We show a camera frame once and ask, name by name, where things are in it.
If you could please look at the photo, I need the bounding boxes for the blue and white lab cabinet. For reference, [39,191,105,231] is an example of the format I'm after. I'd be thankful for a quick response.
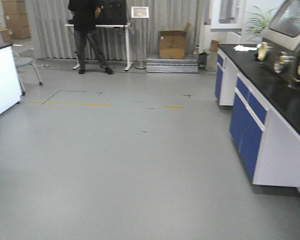
[215,44,300,192]

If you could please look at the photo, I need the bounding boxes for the white cabinet on left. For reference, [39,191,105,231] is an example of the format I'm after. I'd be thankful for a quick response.
[0,44,22,115]

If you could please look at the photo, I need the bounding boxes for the stack of metal gratings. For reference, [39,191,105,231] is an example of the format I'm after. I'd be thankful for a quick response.
[146,56,199,74]

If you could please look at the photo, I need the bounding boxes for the white standing desk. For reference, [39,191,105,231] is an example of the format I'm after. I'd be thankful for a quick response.
[64,22,134,72]

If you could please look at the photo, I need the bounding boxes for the large open cardboard box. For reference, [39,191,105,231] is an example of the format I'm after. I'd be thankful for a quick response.
[158,22,192,59]

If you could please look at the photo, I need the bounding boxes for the small cardboard box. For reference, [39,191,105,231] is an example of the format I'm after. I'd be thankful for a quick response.
[209,39,219,53]

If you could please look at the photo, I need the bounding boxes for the sign stand with picture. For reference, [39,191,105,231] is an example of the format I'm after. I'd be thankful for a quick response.
[131,6,149,70]

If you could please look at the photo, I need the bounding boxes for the black server rack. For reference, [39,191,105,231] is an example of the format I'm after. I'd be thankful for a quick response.
[96,0,128,25]

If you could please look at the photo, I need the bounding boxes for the grey curtain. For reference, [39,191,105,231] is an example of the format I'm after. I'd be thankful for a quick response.
[25,0,206,62]

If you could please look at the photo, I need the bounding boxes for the person in black clothes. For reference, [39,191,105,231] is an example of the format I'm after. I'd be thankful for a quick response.
[68,0,114,75]

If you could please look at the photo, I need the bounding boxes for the grey office chair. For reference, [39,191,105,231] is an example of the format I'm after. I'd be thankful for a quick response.
[11,49,44,96]

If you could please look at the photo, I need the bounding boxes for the green potted plant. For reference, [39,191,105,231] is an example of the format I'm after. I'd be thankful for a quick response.
[243,5,276,41]

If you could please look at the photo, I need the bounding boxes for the stacked cardboard boxes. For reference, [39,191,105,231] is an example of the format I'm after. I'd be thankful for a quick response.
[1,0,31,40]

